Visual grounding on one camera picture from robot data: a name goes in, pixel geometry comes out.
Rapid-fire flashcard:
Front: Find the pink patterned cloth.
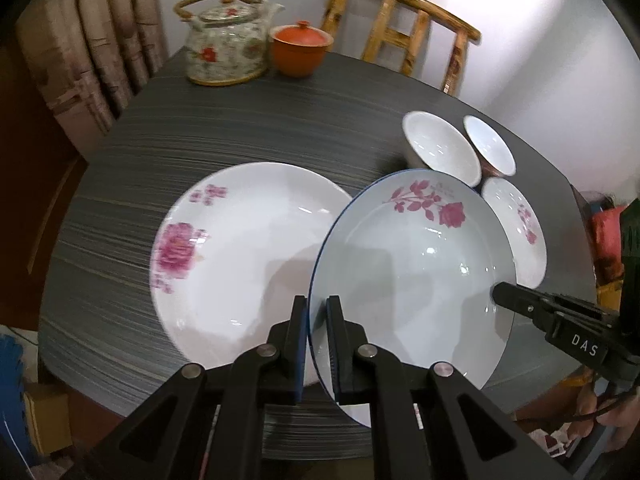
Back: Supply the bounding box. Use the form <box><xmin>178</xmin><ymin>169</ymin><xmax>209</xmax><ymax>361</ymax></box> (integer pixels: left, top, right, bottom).
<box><xmin>520</xmin><ymin>420</ymin><xmax>583</xmax><ymax>457</ymax></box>

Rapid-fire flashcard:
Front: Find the blue ribbed object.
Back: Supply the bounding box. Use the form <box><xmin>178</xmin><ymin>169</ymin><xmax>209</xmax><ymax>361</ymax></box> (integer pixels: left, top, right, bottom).
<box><xmin>0</xmin><ymin>335</ymin><xmax>27</xmax><ymax>461</ymax></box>

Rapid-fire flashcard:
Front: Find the small pink flower plate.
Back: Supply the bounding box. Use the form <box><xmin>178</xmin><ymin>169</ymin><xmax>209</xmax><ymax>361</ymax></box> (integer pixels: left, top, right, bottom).
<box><xmin>480</xmin><ymin>177</ymin><xmax>548</xmax><ymax>291</ymax></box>

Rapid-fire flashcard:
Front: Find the white bowl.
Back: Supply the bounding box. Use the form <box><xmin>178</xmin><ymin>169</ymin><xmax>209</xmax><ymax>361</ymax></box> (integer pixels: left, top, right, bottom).
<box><xmin>462</xmin><ymin>115</ymin><xmax>517</xmax><ymax>178</ymax></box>
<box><xmin>402</xmin><ymin>111</ymin><xmax>482</xmax><ymax>188</ymax></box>

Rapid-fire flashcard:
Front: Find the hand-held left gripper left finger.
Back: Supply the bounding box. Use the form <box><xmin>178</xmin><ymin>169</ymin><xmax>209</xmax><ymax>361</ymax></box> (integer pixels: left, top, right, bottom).
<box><xmin>75</xmin><ymin>295</ymin><xmax>308</xmax><ymax>480</ymax></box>

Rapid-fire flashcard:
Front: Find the brown wooden panel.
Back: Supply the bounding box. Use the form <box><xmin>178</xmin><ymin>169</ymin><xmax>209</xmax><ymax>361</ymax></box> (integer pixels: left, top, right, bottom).
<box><xmin>0</xmin><ymin>35</ymin><xmax>88</xmax><ymax>333</ymax></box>

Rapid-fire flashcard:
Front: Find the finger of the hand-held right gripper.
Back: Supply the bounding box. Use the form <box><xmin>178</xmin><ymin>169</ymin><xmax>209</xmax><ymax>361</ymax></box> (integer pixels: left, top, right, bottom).
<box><xmin>491</xmin><ymin>281</ymin><xmax>556</xmax><ymax>333</ymax></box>

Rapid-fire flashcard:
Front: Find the person's right hand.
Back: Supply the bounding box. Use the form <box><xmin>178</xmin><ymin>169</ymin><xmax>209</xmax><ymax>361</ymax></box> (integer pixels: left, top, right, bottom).
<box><xmin>575</xmin><ymin>367</ymin><xmax>640</xmax><ymax>433</ymax></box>

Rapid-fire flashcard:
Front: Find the red cloth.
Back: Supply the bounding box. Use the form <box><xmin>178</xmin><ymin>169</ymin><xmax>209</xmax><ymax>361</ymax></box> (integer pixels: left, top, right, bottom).
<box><xmin>582</xmin><ymin>192</ymin><xmax>626</xmax><ymax>286</ymax></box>

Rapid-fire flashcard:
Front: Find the blue rimmed rose plate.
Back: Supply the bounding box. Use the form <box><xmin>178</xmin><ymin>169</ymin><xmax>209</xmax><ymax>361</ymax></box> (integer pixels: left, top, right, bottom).
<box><xmin>307</xmin><ymin>170</ymin><xmax>518</xmax><ymax>431</ymax></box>

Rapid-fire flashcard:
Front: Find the large pink flower plate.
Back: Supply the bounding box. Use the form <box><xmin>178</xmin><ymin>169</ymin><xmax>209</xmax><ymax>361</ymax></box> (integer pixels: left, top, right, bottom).
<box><xmin>150</xmin><ymin>161</ymin><xmax>356</xmax><ymax>388</ymax></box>

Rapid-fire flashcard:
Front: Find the floral ceramic teapot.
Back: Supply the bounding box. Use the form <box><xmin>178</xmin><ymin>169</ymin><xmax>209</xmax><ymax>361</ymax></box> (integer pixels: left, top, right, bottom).
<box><xmin>173</xmin><ymin>0</ymin><xmax>286</xmax><ymax>86</ymax></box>

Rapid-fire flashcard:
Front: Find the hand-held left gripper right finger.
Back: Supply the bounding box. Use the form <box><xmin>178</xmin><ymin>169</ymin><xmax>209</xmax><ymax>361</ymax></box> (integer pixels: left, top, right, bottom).
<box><xmin>325</xmin><ymin>295</ymin><xmax>576</xmax><ymax>480</ymax></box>

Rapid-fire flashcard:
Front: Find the orange lidded cup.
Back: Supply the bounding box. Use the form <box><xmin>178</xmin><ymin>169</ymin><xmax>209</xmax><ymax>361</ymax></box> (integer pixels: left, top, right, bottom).
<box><xmin>270</xmin><ymin>21</ymin><xmax>335</xmax><ymax>79</ymax></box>

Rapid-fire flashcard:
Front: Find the cardboard box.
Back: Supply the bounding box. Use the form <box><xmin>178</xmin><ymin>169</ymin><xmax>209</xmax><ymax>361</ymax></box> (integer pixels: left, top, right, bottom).
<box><xmin>22</xmin><ymin>382</ymin><xmax>73</xmax><ymax>456</ymax></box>

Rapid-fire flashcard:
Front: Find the beige patterned curtain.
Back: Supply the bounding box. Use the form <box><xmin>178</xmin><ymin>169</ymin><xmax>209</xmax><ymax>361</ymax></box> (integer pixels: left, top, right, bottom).
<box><xmin>15</xmin><ymin>0</ymin><xmax>168</xmax><ymax>158</ymax></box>

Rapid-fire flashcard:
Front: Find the wooden bamboo chair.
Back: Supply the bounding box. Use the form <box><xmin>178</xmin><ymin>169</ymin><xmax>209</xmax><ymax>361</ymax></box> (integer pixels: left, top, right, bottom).
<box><xmin>320</xmin><ymin>0</ymin><xmax>482</xmax><ymax>96</ymax></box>

